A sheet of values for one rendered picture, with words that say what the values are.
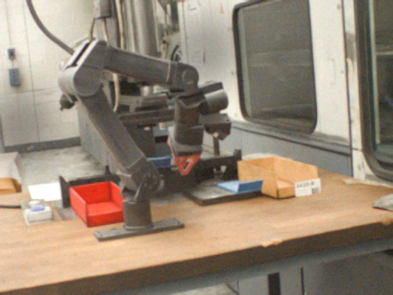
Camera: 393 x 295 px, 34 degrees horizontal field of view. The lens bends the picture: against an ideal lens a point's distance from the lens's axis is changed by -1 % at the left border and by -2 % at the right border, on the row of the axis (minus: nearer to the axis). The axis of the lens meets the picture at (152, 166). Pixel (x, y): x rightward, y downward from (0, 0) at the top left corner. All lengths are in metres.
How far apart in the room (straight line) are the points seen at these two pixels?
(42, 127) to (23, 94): 0.63
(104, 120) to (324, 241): 0.53
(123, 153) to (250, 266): 0.36
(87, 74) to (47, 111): 9.69
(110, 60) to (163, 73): 0.13
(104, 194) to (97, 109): 0.48
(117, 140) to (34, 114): 9.64
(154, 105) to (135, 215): 0.47
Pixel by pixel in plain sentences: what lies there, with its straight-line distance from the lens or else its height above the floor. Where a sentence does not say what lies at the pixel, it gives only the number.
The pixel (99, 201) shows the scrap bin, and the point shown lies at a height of 0.91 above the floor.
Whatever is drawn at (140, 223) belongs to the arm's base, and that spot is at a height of 0.93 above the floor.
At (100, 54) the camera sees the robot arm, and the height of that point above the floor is 1.30.
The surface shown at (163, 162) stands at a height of 1.00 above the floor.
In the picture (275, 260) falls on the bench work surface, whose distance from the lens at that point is 1.39.
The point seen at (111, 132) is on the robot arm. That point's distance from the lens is 1.42.
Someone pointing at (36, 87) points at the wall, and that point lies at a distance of 11.04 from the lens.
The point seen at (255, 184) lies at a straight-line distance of 1.72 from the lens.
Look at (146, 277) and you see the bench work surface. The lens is 1.26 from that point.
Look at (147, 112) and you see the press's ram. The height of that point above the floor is 1.14.
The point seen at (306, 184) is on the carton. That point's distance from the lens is 1.73.
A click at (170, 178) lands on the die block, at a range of 1.90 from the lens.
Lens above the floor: 1.28
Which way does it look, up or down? 9 degrees down
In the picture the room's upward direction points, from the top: 6 degrees counter-clockwise
